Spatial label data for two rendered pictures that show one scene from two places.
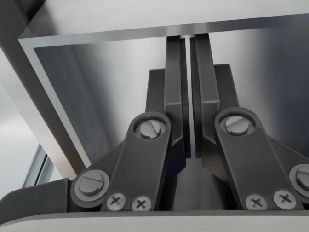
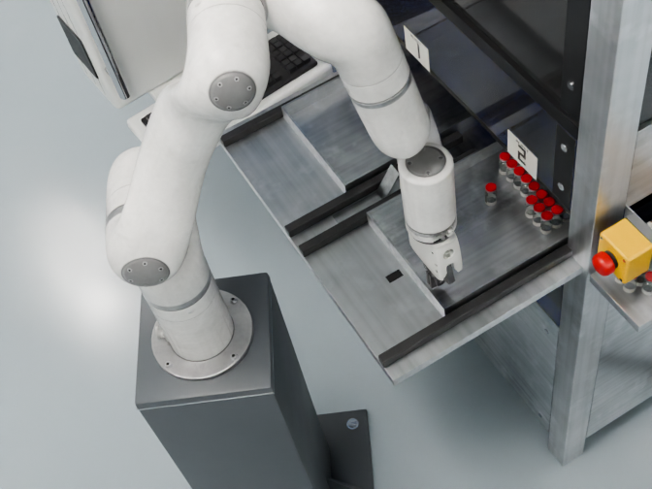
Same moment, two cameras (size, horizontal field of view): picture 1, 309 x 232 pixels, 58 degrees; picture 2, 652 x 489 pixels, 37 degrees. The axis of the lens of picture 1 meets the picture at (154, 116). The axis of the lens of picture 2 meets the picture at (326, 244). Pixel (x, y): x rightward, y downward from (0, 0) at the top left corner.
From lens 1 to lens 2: 1.67 m
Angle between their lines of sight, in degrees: 51
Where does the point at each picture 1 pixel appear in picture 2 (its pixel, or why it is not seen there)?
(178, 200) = (516, 249)
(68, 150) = (490, 296)
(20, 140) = not seen: outside the picture
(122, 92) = (464, 294)
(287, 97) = not seen: hidden behind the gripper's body
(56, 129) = (480, 301)
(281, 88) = not seen: hidden behind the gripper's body
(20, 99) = (486, 320)
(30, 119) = (496, 315)
